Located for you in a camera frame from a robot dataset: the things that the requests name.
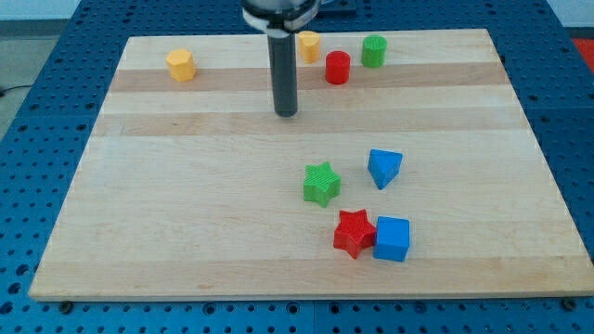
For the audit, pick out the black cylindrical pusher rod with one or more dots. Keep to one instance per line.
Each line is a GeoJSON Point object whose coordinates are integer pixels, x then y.
{"type": "Point", "coordinates": [282, 58]}

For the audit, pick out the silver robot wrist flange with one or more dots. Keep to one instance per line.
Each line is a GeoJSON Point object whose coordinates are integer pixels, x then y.
{"type": "Point", "coordinates": [279, 18]}

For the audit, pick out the blue triangle block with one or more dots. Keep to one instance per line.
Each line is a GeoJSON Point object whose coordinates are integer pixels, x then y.
{"type": "Point", "coordinates": [384, 166]}

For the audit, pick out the yellow hexagon block behind rod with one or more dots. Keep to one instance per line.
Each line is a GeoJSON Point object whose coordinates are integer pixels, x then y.
{"type": "Point", "coordinates": [309, 43]}

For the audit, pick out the red cylinder block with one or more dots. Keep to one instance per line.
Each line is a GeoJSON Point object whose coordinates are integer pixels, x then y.
{"type": "Point", "coordinates": [338, 65]}

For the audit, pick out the green cylinder block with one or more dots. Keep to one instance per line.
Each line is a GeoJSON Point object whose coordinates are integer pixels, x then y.
{"type": "Point", "coordinates": [374, 49]}

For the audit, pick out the yellow hexagon block left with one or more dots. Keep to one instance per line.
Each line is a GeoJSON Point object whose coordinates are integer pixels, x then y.
{"type": "Point", "coordinates": [181, 65]}

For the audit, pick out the green star block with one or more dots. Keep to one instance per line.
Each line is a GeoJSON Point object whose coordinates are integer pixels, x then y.
{"type": "Point", "coordinates": [321, 184]}

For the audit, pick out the wooden board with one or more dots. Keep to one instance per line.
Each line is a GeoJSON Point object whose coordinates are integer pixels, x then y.
{"type": "Point", "coordinates": [193, 191]}

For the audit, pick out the red star block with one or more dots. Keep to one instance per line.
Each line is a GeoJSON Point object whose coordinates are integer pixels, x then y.
{"type": "Point", "coordinates": [354, 232]}

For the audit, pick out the blue cube block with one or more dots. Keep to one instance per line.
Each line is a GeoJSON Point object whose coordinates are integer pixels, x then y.
{"type": "Point", "coordinates": [392, 239]}

